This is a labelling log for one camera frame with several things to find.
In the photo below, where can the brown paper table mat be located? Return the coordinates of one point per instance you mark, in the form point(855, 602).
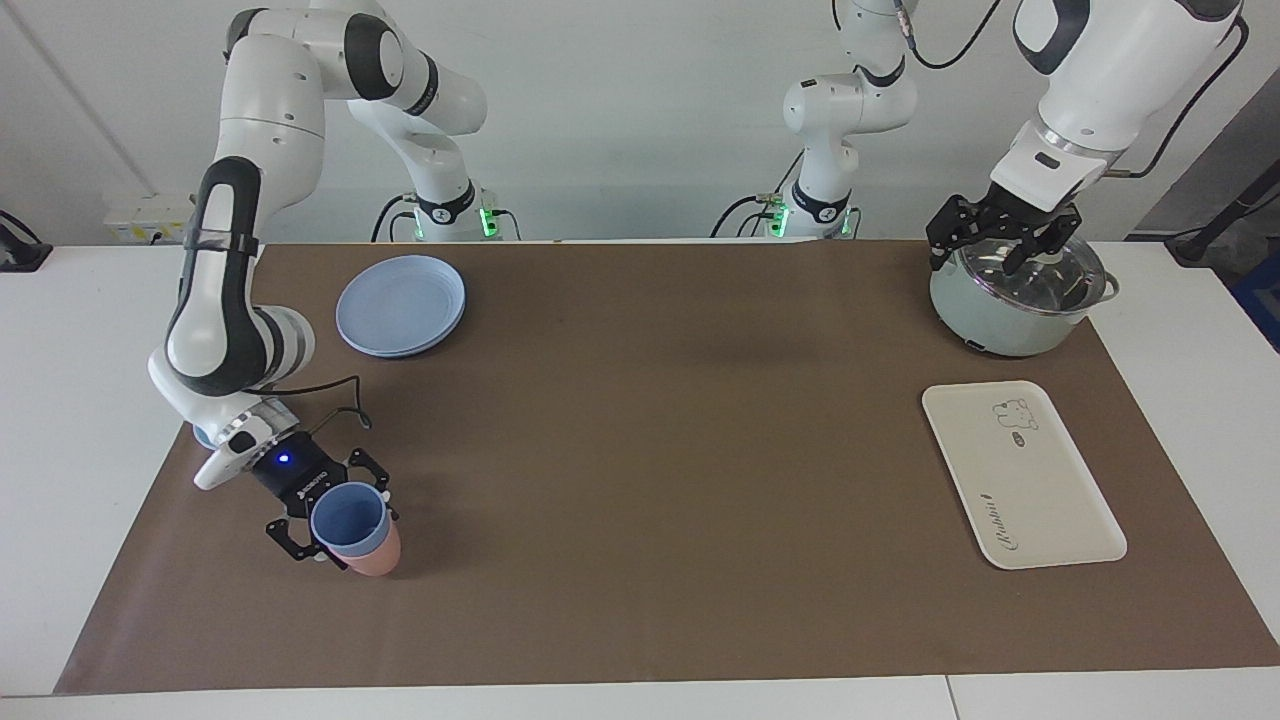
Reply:
point(640, 450)

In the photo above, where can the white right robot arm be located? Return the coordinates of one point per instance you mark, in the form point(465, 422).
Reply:
point(270, 110)

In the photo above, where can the blue plastic cup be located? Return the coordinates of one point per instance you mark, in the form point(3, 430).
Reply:
point(348, 515)

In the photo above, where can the lavender blue plate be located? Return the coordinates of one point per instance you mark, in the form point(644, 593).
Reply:
point(400, 305)

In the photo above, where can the cream tray with rabbit print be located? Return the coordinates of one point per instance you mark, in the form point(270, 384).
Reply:
point(1030, 490)

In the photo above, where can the black tripod leg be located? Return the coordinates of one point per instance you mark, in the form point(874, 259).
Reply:
point(1215, 230)

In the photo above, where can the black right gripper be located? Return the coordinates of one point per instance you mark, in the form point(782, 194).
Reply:
point(295, 475)

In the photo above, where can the light blue bowl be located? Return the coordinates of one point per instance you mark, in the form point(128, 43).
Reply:
point(203, 436)

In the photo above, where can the pale green electric pot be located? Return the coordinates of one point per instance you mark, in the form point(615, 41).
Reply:
point(990, 325)

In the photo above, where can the white wall socket box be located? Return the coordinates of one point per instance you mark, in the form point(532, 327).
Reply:
point(150, 220)

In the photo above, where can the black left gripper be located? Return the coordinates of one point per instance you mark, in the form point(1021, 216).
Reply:
point(1020, 222)

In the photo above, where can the black clamp stand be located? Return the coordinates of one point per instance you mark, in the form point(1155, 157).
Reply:
point(20, 250)

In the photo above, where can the glass pot lid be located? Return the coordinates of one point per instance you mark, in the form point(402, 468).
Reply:
point(1040, 290)

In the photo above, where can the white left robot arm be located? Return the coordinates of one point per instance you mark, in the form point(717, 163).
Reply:
point(1110, 80)

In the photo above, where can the pink plastic cup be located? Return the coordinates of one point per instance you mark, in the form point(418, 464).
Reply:
point(375, 560)

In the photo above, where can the blue crate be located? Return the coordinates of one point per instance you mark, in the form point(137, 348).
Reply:
point(1262, 310)

